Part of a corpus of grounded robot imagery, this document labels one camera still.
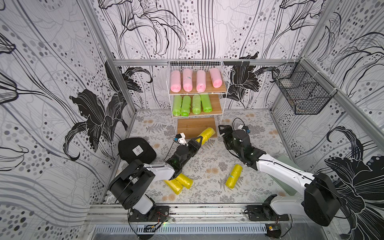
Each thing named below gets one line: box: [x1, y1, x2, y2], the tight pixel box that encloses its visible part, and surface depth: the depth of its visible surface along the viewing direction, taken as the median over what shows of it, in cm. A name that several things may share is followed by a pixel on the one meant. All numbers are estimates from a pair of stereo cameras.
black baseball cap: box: [117, 137, 157, 165], surface depth 93 cm
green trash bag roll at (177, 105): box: [172, 95, 183, 117], surface depth 85 cm
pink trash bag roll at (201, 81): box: [196, 70, 207, 93], surface depth 72 cm
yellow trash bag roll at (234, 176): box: [225, 164, 243, 189], surface depth 83 cm
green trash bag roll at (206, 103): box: [200, 94, 213, 113], surface depth 86 cm
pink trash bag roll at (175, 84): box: [170, 70, 182, 93], surface depth 74 cm
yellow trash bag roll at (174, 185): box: [164, 178, 184, 195], surface depth 81 cm
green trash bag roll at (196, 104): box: [192, 94, 202, 115], surface depth 85 cm
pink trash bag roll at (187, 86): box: [182, 68, 193, 93], surface depth 72 cm
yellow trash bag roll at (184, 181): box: [175, 173, 194, 189], surface depth 83 cm
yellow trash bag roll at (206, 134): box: [195, 127, 216, 146], surface depth 86 cm
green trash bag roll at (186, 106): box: [181, 95, 192, 117], surface depth 86 cm
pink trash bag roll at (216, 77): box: [209, 67, 223, 89], surface depth 74 cm
